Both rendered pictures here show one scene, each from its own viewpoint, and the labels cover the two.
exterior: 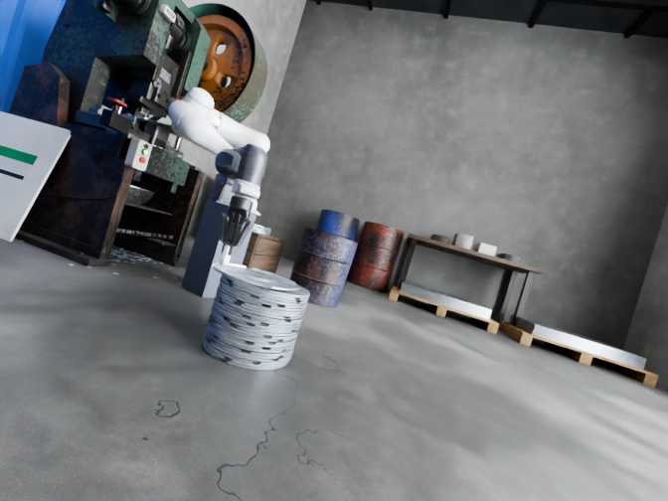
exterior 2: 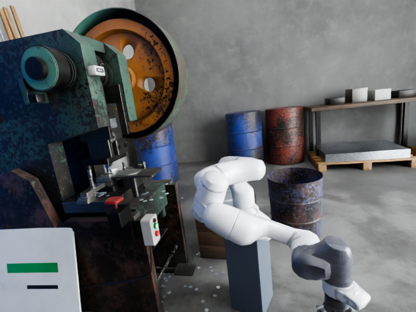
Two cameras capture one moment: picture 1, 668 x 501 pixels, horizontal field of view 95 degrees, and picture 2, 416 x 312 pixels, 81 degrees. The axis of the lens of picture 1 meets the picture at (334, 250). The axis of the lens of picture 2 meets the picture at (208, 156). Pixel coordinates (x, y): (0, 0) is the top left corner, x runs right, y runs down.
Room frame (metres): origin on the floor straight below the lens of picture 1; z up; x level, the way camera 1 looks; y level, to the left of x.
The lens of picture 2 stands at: (0.39, 0.72, 1.12)
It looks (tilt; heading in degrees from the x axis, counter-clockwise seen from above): 12 degrees down; 0
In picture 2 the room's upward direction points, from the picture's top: 7 degrees counter-clockwise
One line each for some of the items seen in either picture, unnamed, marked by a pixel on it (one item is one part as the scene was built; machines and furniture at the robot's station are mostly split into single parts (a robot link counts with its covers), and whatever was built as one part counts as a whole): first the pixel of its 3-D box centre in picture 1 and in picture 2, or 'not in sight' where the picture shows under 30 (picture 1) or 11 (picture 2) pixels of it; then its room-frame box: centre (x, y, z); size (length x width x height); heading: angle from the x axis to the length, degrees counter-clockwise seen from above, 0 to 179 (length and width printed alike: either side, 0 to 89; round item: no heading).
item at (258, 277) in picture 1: (256, 275); not in sight; (1.02, 0.22, 0.24); 0.29 x 0.29 x 0.01
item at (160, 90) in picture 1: (158, 79); (106, 129); (1.76, 1.25, 1.04); 0.17 x 0.15 x 0.30; 77
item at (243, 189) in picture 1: (247, 190); (345, 290); (1.03, 0.34, 0.50); 0.13 x 0.12 x 0.05; 164
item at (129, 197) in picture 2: (134, 138); (113, 190); (1.77, 1.29, 0.68); 0.45 x 0.30 x 0.06; 167
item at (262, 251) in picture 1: (242, 253); (229, 224); (2.13, 0.61, 0.18); 0.40 x 0.38 x 0.35; 73
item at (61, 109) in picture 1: (55, 154); (69, 252); (1.54, 1.48, 0.45); 0.92 x 0.12 x 0.90; 77
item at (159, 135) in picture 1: (161, 137); (138, 182); (1.73, 1.12, 0.72); 0.25 x 0.14 x 0.14; 77
